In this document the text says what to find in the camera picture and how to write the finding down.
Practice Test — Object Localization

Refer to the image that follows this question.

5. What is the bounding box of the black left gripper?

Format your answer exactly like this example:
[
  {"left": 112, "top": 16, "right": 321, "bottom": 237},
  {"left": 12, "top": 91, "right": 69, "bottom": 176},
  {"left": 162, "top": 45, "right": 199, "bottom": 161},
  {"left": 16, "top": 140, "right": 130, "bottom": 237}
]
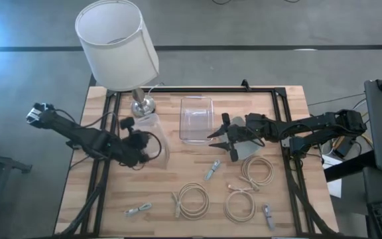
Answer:
[{"left": 117, "top": 116, "right": 152, "bottom": 167}]

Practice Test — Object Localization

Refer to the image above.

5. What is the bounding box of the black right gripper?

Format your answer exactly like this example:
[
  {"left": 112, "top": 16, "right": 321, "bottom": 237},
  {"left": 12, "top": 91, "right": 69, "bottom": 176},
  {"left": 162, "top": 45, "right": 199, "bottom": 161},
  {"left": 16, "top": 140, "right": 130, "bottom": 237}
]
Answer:
[{"left": 207, "top": 113, "right": 257, "bottom": 163}]

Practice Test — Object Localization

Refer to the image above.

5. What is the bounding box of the short grey USB cable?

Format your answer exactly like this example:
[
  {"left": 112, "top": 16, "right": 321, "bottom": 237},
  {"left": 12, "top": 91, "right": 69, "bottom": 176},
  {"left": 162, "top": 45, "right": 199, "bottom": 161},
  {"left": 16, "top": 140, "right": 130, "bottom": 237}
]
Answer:
[
  {"left": 124, "top": 202, "right": 153, "bottom": 218},
  {"left": 261, "top": 203, "right": 276, "bottom": 231},
  {"left": 204, "top": 159, "right": 222, "bottom": 181}
]

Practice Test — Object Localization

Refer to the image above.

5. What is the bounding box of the beige usb cable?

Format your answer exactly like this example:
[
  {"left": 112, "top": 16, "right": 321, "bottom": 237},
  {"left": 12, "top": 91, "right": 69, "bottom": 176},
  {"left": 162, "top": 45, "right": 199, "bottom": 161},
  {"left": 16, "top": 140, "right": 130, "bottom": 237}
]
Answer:
[
  {"left": 223, "top": 184, "right": 257, "bottom": 224},
  {"left": 171, "top": 181, "right": 210, "bottom": 221},
  {"left": 239, "top": 155, "right": 275, "bottom": 193}
]

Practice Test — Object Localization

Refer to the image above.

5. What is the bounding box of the clear rectangular plastic container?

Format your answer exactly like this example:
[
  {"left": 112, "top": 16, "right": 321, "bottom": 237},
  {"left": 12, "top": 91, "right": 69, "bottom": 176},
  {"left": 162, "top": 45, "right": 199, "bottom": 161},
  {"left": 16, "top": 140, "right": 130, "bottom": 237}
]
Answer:
[{"left": 178, "top": 96, "right": 215, "bottom": 145}]

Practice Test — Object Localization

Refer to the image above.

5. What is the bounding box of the table lamp with white shade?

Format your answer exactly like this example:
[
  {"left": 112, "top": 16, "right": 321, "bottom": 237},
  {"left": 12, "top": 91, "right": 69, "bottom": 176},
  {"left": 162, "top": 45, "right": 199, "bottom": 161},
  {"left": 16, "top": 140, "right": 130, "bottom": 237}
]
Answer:
[{"left": 74, "top": 0, "right": 160, "bottom": 118}]

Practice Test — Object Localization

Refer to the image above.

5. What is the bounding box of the white paper sheet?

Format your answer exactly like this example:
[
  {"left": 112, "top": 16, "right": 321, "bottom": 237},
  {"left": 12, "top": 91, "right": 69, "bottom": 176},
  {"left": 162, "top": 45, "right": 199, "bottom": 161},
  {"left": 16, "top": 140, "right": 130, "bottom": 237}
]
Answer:
[{"left": 322, "top": 153, "right": 343, "bottom": 199}]

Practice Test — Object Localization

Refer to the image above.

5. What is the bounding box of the black power supply box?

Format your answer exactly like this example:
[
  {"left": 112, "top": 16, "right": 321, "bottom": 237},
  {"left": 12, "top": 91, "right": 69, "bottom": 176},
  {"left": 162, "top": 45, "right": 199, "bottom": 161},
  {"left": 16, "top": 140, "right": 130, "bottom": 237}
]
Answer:
[{"left": 332, "top": 135, "right": 357, "bottom": 159}]

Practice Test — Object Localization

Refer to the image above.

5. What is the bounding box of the black support bar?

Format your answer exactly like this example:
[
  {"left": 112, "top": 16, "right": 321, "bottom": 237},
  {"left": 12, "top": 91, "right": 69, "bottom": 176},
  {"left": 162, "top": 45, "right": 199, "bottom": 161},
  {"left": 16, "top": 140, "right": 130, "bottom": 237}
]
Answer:
[{"left": 323, "top": 150, "right": 377, "bottom": 183}]

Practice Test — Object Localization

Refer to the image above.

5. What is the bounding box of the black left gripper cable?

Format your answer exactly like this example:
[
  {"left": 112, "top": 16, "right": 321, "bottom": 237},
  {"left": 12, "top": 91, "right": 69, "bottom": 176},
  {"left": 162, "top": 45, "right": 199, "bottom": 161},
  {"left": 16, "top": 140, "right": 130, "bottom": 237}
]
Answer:
[{"left": 142, "top": 130, "right": 163, "bottom": 163}]

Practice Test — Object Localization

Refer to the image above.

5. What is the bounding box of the black aluminium table frame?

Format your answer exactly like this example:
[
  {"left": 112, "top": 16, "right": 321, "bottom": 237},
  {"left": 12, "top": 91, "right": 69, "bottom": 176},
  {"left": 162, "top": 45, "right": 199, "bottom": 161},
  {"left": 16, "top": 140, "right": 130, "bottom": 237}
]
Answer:
[{"left": 54, "top": 86, "right": 342, "bottom": 238}]

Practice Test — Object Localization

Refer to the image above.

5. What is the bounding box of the white lamp cord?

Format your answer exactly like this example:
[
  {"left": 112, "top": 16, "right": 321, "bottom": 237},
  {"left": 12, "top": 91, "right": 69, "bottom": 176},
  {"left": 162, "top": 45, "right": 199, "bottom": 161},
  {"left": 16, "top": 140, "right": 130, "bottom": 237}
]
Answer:
[{"left": 146, "top": 82, "right": 166, "bottom": 99}]

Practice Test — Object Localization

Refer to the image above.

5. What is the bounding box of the yellow cable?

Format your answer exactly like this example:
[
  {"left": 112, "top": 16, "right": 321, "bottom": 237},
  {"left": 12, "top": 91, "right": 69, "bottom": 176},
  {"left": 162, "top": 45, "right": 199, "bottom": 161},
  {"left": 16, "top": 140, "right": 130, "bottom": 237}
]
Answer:
[{"left": 330, "top": 111, "right": 374, "bottom": 150}]

